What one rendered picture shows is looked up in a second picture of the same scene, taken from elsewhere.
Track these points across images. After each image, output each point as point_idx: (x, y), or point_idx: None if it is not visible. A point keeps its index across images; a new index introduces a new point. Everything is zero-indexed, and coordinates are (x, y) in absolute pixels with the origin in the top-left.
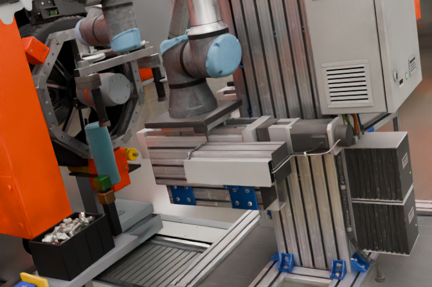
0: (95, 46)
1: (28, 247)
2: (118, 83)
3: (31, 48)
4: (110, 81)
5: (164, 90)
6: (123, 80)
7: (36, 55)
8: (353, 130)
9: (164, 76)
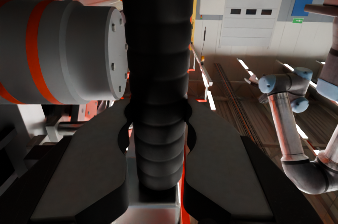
0: (273, 74)
1: None
2: (120, 69)
3: (95, 106)
4: (127, 73)
5: (187, 43)
6: (117, 83)
7: (92, 101)
8: None
9: (129, 186)
